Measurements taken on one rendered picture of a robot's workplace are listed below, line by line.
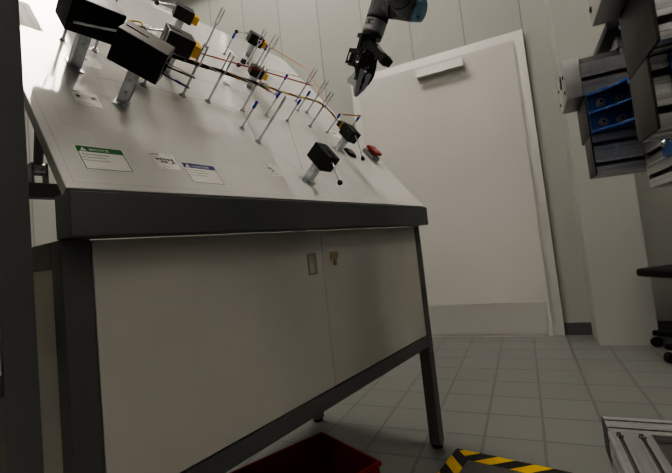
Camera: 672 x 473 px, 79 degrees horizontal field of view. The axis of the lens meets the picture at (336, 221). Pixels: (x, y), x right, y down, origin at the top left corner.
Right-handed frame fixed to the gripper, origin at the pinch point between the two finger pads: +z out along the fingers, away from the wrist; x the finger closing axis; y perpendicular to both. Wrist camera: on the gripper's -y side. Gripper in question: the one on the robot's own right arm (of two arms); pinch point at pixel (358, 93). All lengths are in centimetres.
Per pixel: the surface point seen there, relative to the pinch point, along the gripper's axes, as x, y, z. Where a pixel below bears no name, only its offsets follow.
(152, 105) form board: 69, -10, 24
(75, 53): 83, -6, 19
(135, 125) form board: 74, -19, 29
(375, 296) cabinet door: 4, -37, 59
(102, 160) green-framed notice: 82, -31, 34
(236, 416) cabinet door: 56, -51, 75
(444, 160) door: -174, 62, 2
